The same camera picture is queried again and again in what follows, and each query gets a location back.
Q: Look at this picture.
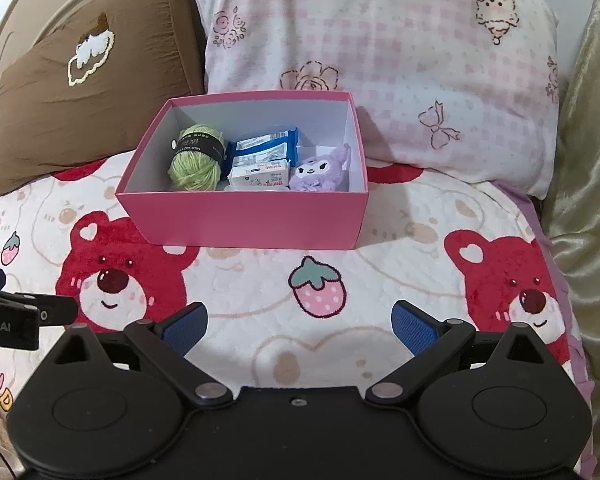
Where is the brown pillow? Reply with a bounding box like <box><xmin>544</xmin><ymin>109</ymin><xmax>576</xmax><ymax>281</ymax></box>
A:
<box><xmin>0</xmin><ymin>0</ymin><xmax>206</xmax><ymax>201</ymax></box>

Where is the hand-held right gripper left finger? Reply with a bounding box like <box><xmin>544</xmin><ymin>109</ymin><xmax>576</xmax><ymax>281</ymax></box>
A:
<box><xmin>40</xmin><ymin>301</ymin><xmax>236</xmax><ymax>408</ymax></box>

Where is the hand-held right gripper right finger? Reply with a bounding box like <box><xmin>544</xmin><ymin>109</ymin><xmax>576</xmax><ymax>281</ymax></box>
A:
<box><xmin>364</xmin><ymin>300</ymin><xmax>561</xmax><ymax>407</ymax></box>

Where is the pink cardboard box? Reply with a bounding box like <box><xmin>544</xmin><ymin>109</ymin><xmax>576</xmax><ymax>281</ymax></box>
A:
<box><xmin>115</xmin><ymin>91</ymin><xmax>370</xmax><ymax>251</ymax></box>

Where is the blue snack packet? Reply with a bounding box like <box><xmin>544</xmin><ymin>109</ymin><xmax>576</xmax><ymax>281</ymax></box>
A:
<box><xmin>225</xmin><ymin>127</ymin><xmax>300</xmax><ymax>167</ymax></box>

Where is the purple plush toy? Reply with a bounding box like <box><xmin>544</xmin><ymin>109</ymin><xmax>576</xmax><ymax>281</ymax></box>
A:
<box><xmin>287</xmin><ymin>143</ymin><xmax>352</xmax><ymax>193</ymax></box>

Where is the beige headboard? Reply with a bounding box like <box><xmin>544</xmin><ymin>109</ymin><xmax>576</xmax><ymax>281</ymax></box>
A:
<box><xmin>0</xmin><ymin>0</ymin><xmax>101</xmax><ymax>121</ymax></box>

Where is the green yarn ball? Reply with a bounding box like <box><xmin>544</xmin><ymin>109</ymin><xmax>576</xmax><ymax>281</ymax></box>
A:
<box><xmin>167</xmin><ymin>125</ymin><xmax>228</xmax><ymax>192</ymax></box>

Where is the bear printed blanket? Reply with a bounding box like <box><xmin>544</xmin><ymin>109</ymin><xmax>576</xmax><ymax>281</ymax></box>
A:
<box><xmin>0</xmin><ymin>152</ymin><xmax>596</xmax><ymax>480</ymax></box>

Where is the small white box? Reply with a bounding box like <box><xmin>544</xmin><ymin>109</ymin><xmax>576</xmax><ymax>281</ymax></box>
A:
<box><xmin>227</xmin><ymin>157</ymin><xmax>290</xmax><ymax>192</ymax></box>

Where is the pink checked pillow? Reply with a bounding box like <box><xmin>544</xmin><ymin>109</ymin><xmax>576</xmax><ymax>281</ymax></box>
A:
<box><xmin>182</xmin><ymin>0</ymin><xmax>561</xmax><ymax>200</ymax></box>

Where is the gold satin blanket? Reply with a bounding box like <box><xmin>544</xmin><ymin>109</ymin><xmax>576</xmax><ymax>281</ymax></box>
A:
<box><xmin>540</xmin><ymin>0</ymin><xmax>600</xmax><ymax>480</ymax></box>

